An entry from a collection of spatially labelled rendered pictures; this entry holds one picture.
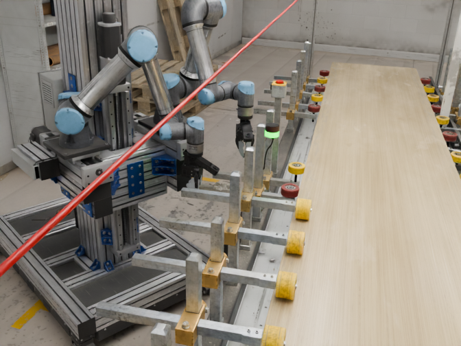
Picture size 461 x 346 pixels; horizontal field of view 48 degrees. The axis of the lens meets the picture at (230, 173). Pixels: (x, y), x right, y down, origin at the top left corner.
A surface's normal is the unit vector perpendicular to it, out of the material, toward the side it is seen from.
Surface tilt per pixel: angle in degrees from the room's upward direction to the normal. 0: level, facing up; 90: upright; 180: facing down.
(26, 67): 90
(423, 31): 90
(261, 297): 0
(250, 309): 0
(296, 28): 90
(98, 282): 0
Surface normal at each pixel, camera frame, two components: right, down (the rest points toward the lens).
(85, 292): 0.03, -0.91
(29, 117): -0.33, 0.39
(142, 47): 0.29, 0.32
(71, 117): 0.09, 0.50
